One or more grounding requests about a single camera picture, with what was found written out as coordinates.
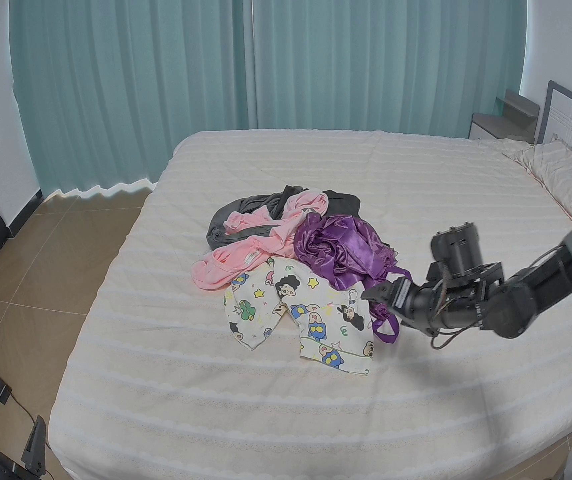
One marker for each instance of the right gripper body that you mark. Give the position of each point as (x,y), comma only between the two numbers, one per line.
(415,303)

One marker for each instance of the grey bedside table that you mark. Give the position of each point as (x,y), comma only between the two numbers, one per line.
(500,125)

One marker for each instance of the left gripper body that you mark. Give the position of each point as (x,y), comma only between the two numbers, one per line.
(1,465)

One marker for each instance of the bed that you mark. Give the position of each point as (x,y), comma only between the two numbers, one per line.
(266,393)

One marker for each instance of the pink garment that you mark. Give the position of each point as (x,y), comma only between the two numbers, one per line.
(216,268)

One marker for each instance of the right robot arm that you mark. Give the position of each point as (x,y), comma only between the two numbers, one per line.
(515,303)

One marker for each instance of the white printed pyjama top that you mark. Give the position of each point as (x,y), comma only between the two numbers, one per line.
(316,318)

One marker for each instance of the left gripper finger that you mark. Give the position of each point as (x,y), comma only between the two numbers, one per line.
(36,453)

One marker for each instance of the dark grey garment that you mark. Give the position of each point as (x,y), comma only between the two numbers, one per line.
(226,218)

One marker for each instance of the cream pillow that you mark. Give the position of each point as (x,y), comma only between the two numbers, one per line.
(560,173)

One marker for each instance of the purple satin garment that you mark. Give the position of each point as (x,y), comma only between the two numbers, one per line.
(331,248)

